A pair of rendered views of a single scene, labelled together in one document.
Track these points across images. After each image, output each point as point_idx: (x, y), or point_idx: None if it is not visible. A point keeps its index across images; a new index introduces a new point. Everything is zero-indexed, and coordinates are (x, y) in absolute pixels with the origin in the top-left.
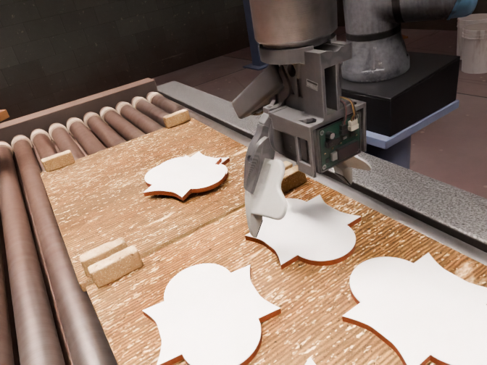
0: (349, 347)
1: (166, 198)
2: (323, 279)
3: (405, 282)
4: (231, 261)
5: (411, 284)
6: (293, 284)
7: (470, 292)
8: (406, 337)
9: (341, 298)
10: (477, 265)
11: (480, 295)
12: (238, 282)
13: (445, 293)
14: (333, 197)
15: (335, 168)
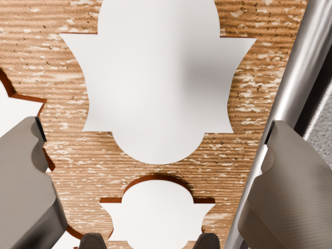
0: (90, 210)
1: None
2: (117, 162)
3: (167, 210)
4: (22, 61)
5: (169, 214)
6: (86, 149)
7: (191, 233)
8: (125, 230)
9: (116, 184)
10: (228, 218)
11: (193, 236)
12: (14, 120)
13: (178, 227)
14: (270, 52)
15: (275, 135)
